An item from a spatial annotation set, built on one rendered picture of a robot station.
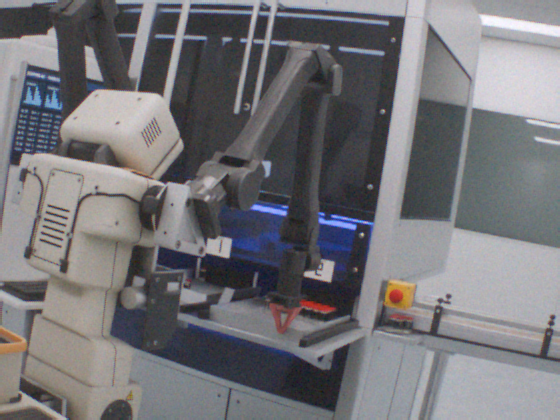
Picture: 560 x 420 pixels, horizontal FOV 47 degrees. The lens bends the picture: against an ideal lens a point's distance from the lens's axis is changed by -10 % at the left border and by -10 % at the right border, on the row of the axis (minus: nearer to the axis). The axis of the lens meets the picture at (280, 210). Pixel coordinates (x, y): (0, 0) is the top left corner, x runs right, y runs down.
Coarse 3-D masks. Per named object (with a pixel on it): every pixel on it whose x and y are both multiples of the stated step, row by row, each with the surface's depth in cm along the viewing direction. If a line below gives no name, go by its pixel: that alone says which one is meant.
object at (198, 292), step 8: (192, 272) 233; (136, 280) 202; (144, 280) 200; (192, 280) 229; (192, 288) 215; (200, 288) 218; (208, 288) 220; (216, 288) 223; (224, 288) 225; (248, 288) 214; (256, 288) 220; (184, 296) 195; (192, 296) 193; (200, 296) 192; (208, 296) 193; (216, 296) 197; (256, 296) 221
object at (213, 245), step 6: (210, 240) 221; (216, 240) 220; (222, 240) 219; (228, 240) 218; (210, 246) 221; (216, 246) 220; (222, 246) 219; (228, 246) 218; (210, 252) 221; (216, 252) 220; (222, 252) 219; (228, 252) 218
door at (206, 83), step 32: (160, 32) 233; (192, 32) 228; (224, 32) 223; (256, 32) 218; (160, 64) 233; (192, 64) 227; (224, 64) 222; (256, 64) 217; (192, 96) 227; (224, 96) 222; (192, 128) 226; (224, 128) 221; (192, 160) 226
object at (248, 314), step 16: (224, 304) 184; (240, 304) 192; (256, 304) 201; (224, 320) 176; (240, 320) 174; (256, 320) 173; (272, 320) 189; (336, 320) 188; (272, 336) 171; (288, 336) 169; (304, 336) 169
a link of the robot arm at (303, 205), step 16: (336, 80) 153; (304, 96) 156; (320, 96) 155; (304, 112) 157; (320, 112) 157; (304, 128) 158; (320, 128) 159; (304, 144) 159; (320, 144) 161; (304, 160) 160; (320, 160) 163; (304, 176) 161; (304, 192) 162; (288, 208) 165; (304, 208) 163; (288, 224) 166; (304, 224) 163; (304, 240) 165
